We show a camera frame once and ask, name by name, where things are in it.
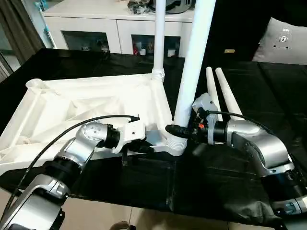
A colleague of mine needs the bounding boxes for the white plastic table leg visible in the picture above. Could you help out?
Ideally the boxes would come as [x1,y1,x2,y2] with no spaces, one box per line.
[215,68,245,116]
[205,67,223,122]
[152,0,166,81]
[167,0,216,151]

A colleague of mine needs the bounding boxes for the white plastic table top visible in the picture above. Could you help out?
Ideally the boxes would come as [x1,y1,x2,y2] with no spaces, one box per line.
[0,70,188,178]

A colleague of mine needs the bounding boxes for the brown rounded robot part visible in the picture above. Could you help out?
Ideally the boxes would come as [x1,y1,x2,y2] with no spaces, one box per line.
[109,220,137,230]

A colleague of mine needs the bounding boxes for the black cabinet gold label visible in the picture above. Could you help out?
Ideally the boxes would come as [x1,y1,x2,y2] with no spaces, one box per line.
[189,0,273,62]

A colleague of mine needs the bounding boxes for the dark helmet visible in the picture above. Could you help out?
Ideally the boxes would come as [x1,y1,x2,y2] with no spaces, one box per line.
[165,0,195,14]

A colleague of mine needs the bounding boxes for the white cabinet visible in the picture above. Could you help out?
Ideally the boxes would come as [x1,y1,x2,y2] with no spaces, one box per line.
[42,3,195,58]

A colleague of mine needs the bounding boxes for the black bundle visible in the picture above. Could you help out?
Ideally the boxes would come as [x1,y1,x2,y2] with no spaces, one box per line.
[126,0,155,16]

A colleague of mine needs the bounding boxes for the light blue hanging strip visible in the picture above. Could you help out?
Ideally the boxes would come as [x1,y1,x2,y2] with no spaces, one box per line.
[33,0,53,49]

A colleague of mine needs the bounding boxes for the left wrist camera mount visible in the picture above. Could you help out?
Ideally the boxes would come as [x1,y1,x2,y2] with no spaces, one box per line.
[112,121,146,154]

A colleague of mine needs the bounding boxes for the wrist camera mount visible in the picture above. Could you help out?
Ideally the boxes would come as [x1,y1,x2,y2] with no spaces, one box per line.
[112,121,146,154]
[191,93,218,145]

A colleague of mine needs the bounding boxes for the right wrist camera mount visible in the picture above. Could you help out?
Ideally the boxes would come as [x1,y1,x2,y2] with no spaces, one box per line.
[191,93,218,145]

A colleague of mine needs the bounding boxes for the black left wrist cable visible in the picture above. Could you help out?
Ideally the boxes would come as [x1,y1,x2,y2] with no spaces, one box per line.
[4,114,141,218]

